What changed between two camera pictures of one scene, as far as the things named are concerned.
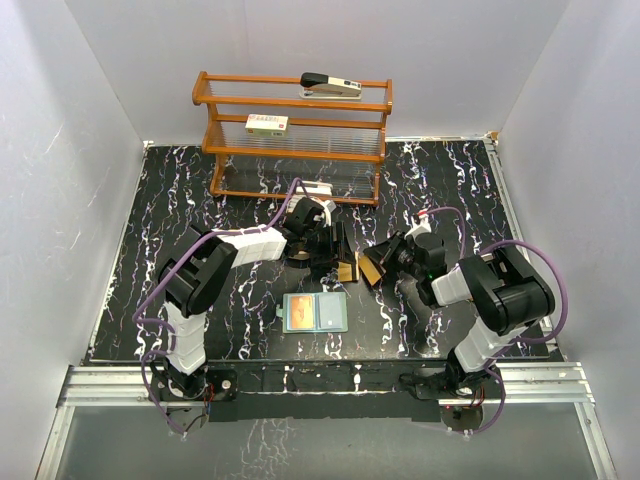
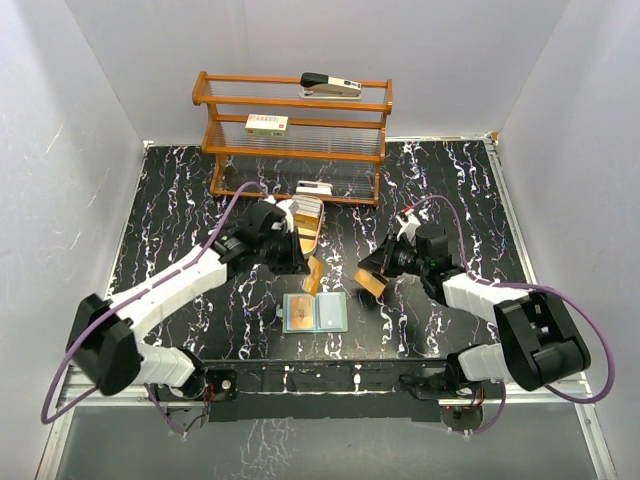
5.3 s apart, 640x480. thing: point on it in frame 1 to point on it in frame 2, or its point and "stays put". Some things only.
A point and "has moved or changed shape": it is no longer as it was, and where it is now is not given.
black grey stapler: x=319 y=86 stays put
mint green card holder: x=314 y=312 stays put
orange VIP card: x=345 y=271 to x=312 y=280
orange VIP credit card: x=302 y=312 stays put
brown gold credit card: x=368 y=269 has moved or changed shape
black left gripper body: x=319 y=244 to x=277 y=253
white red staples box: x=267 y=125 stays put
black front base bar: x=327 y=389 stays put
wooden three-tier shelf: x=308 y=137 stays put
